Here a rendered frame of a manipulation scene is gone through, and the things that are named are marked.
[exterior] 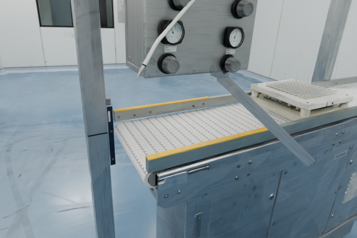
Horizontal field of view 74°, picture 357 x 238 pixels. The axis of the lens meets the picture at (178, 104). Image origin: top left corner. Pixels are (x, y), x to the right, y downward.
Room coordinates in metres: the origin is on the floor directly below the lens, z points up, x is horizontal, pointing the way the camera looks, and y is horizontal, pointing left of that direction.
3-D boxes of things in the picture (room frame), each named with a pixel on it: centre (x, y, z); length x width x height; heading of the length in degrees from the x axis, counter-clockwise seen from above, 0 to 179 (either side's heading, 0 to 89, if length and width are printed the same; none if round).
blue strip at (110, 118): (0.65, 0.20, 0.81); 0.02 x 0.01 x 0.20; 119
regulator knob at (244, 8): (0.44, -0.10, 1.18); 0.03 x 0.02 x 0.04; 119
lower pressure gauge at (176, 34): (0.38, 0.01, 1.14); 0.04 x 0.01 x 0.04; 119
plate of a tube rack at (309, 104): (0.84, -0.44, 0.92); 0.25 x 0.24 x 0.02; 29
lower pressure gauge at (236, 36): (0.44, -0.09, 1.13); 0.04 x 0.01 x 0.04; 119
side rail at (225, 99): (0.97, -0.39, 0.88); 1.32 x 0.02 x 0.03; 119
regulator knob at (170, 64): (0.38, 0.02, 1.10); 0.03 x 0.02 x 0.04; 119
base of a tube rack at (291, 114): (0.84, -0.44, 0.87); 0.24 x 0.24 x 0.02; 29
